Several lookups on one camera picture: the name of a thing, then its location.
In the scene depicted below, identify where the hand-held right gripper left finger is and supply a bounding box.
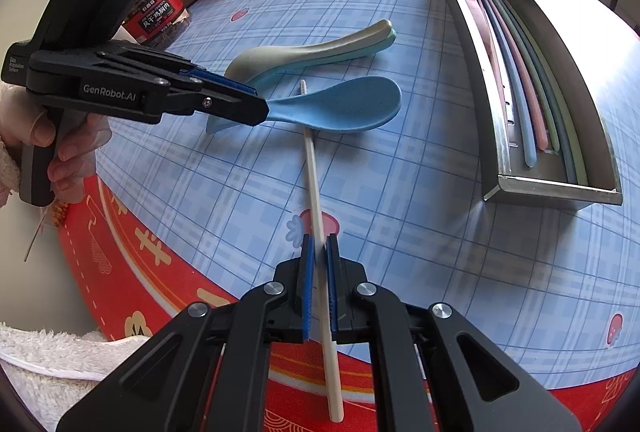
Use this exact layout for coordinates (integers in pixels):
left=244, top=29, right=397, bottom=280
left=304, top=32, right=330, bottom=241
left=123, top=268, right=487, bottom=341
left=56, top=234, right=317, bottom=432

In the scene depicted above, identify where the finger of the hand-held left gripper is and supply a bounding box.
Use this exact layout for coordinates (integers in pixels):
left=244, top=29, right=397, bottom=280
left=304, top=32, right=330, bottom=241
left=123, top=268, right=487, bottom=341
left=97, top=52, right=256, bottom=96
left=162, top=84, right=271, bottom=126

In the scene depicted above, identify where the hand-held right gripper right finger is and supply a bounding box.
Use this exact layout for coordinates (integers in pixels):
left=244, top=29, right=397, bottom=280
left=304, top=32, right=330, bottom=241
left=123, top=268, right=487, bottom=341
left=324, top=234, right=583, bottom=432

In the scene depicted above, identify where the white chopstick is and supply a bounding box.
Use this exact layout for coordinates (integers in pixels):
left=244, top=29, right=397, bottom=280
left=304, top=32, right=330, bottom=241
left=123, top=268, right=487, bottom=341
left=299, top=79, right=345, bottom=423

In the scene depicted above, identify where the blue spoon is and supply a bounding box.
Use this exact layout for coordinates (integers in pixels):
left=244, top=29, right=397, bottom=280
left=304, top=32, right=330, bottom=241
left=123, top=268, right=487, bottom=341
left=206, top=76, right=402, bottom=135

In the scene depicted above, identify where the stainless steel utensil tray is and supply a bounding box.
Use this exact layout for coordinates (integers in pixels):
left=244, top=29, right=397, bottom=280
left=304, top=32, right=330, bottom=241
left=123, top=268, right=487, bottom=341
left=430, top=0, right=623, bottom=210

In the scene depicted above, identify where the blue chopstick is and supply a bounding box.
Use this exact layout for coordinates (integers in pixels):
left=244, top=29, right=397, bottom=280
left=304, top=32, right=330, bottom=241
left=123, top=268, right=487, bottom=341
left=475, top=0, right=538, bottom=169

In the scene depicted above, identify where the green chopstick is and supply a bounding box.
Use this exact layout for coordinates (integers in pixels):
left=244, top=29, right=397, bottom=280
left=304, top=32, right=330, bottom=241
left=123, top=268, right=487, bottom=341
left=487, top=0, right=561, bottom=153
left=505, top=0, right=590, bottom=187

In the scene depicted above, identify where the person's left hand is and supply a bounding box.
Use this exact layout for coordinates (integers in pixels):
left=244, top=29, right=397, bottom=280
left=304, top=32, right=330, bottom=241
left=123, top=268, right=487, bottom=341
left=0, top=82, right=113, bottom=207

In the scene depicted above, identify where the beige spoon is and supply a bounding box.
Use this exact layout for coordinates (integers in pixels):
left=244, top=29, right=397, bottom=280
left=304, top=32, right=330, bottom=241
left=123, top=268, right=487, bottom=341
left=224, top=19, right=392, bottom=85

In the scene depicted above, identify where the red label snack jar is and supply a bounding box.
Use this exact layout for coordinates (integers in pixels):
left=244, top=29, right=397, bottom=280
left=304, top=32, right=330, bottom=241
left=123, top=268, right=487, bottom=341
left=122, top=0, right=193, bottom=50

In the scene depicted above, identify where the blue plaid tablecloth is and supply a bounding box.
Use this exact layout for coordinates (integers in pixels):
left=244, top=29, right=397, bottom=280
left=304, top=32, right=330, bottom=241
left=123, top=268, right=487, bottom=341
left=57, top=0, right=640, bottom=432

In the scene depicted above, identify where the green spoon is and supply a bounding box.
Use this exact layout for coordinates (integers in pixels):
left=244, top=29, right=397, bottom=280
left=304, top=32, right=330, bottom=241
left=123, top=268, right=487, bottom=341
left=250, top=26, right=397, bottom=90

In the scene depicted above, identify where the orange snack packet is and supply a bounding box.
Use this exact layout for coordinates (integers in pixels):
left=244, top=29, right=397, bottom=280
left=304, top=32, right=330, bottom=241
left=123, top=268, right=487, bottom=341
left=49, top=201, right=70, bottom=229

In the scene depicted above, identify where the pink chopstick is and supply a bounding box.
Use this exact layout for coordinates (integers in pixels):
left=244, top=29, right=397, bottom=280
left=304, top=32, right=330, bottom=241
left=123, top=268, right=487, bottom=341
left=482, top=0, right=550, bottom=150

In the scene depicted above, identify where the dark grey chopstick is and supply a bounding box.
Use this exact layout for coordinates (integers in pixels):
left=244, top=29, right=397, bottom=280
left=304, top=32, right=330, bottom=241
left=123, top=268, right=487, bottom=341
left=500, top=0, right=577, bottom=183

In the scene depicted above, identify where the white towel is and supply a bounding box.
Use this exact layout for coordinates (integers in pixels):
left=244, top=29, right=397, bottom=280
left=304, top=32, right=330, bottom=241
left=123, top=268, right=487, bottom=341
left=0, top=322, right=151, bottom=430

